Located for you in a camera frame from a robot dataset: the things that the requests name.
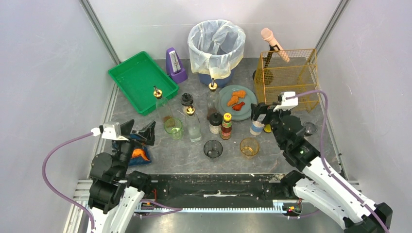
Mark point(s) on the green glass cup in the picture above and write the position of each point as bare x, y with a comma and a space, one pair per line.
174, 128

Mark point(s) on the spice jar black lid powder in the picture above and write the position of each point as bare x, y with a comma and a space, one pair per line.
186, 101

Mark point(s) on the orange fried chicken piece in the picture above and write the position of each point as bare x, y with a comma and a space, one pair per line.
235, 97

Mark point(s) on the red fried chicken piece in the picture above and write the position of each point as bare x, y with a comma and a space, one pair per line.
238, 106

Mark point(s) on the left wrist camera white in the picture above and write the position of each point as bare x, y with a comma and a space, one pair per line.
110, 131

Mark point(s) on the amber glass cup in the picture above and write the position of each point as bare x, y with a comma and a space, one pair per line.
249, 147

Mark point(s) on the clear glass oil bottle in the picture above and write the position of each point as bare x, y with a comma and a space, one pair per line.
193, 124

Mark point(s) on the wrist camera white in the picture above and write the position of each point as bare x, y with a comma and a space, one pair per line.
287, 101
110, 131

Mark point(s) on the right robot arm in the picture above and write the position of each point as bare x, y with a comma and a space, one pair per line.
315, 181

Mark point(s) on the yellow wire basket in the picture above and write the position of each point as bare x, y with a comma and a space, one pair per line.
298, 75

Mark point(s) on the grey round plate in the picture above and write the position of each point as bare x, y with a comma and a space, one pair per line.
226, 94

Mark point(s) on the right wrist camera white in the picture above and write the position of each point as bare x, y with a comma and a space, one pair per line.
287, 101

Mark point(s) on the glass oil bottle amber residue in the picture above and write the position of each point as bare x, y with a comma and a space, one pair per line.
162, 105

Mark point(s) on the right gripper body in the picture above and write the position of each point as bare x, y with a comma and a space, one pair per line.
266, 111

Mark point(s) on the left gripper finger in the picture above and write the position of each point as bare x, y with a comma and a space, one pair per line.
146, 135
126, 127

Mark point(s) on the spice jar black lid beans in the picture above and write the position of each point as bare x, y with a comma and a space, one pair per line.
215, 121

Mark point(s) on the white blue canister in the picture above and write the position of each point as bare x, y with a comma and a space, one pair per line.
256, 128

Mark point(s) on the dark grey glass cup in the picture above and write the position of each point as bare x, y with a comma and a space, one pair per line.
213, 149

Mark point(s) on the white cable duct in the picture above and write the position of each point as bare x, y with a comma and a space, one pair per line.
276, 208

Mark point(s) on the purple metronome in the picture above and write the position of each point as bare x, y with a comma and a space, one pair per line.
174, 66

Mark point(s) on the spice jar right side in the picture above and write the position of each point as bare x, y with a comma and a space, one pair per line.
310, 128

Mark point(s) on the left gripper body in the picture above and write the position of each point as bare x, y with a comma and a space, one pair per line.
129, 134

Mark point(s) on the red sauce bottle yellow cap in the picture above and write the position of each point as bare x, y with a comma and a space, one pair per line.
226, 126

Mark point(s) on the glass oil bottle dark liquid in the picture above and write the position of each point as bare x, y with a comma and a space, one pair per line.
212, 98

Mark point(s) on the green plastic tray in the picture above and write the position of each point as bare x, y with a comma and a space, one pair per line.
136, 78

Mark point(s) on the blue snack bag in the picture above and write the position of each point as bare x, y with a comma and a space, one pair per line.
141, 154

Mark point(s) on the small yellow oil bottle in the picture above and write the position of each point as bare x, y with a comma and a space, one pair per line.
267, 128

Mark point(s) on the white plastic bin liner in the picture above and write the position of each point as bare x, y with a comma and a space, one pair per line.
216, 47

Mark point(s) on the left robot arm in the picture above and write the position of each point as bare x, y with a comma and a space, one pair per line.
114, 195

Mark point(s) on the black microphone stand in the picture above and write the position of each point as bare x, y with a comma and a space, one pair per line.
265, 75

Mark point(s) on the beige microphone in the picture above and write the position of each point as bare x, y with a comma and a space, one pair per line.
268, 36

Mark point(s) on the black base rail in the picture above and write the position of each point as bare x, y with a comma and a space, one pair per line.
219, 190

